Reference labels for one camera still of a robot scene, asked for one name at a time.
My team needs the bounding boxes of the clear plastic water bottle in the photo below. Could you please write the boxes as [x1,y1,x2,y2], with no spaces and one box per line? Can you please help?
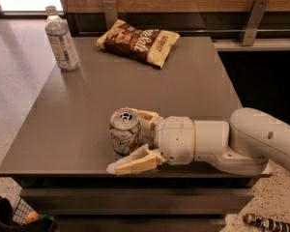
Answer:
[45,6,78,73]

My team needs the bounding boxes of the left metal bracket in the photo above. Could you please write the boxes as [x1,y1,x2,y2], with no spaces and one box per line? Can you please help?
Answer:
[102,0,118,29]

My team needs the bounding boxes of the brown chip bag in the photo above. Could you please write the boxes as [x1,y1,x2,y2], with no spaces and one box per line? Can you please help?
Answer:
[96,19,180,69]

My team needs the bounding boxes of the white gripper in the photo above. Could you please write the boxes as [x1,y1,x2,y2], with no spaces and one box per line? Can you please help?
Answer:
[106,108,195,176]

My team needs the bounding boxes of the orange fruit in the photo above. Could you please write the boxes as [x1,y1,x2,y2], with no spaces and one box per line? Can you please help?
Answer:
[25,211,39,224]

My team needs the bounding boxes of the metal bracket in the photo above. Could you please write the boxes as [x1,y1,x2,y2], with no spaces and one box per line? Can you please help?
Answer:
[239,0,270,46]
[102,0,118,29]

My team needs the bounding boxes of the black striped cylinder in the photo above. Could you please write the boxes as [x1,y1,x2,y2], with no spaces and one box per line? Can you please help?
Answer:
[244,214,290,232]

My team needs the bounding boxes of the green white 7up can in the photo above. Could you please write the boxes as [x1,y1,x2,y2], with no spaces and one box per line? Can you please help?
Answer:
[109,108,142,160]

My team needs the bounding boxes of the black wire basket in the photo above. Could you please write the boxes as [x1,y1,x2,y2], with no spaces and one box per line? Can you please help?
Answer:
[0,196,57,232]

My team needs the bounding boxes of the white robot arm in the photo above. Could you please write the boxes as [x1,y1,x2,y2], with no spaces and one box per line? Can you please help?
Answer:
[106,107,290,176]

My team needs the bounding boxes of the right metal bracket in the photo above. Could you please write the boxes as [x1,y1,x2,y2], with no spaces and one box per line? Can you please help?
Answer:
[239,0,270,46]

